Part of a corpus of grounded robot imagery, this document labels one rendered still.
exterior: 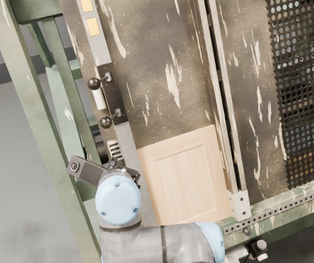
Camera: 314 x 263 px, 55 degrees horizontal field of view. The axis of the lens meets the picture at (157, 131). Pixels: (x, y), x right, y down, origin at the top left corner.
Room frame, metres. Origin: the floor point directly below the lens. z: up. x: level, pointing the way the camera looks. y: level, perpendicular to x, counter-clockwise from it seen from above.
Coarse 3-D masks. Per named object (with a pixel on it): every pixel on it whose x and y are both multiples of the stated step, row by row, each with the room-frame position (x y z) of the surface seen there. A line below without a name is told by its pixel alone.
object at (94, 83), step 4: (108, 72) 0.70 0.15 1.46; (104, 76) 0.69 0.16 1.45; (108, 76) 0.69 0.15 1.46; (88, 80) 0.62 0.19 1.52; (92, 80) 0.61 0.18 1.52; (96, 80) 0.61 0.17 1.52; (100, 80) 0.64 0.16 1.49; (108, 80) 0.68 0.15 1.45; (88, 84) 0.60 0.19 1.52; (92, 84) 0.60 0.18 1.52; (96, 84) 0.60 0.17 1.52; (100, 84) 0.61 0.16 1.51; (92, 88) 0.60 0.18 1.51; (96, 88) 0.60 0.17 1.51
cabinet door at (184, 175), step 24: (168, 144) 0.59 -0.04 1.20; (192, 144) 0.60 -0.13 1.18; (216, 144) 0.62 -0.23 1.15; (144, 168) 0.52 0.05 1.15; (168, 168) 0.53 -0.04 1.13; (192, 168) 0.54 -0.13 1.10; (216, 168) 0.55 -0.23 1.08; (168, 192) 0.47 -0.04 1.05; (192, 192) 0.48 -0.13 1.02; (216, 192) 0.49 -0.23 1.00; (168, 216) 0.40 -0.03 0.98; (192, 216) 0.41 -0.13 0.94; (216, 216) 0.42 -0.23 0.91
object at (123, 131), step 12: (96, 12) 0.83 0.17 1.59; (84, 24) 0.80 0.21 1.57; (96, 36) 0.78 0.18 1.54; (96, 48) 0.76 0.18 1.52; (96, 60) 0.73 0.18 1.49; (108, 60) 0.74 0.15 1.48; (108, 108) 0.65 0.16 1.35; (120, 132) 0.59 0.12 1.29; (120, 144) 0.56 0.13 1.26; (132, 144) 0.57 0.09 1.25; (132, 156) 0.54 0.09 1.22; (132, 168) 0.51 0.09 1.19; (144, 180) 0.48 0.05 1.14; (144, 192) 0.45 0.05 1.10; (144, 204) 0.42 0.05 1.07; (144, 216) 0.39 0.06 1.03
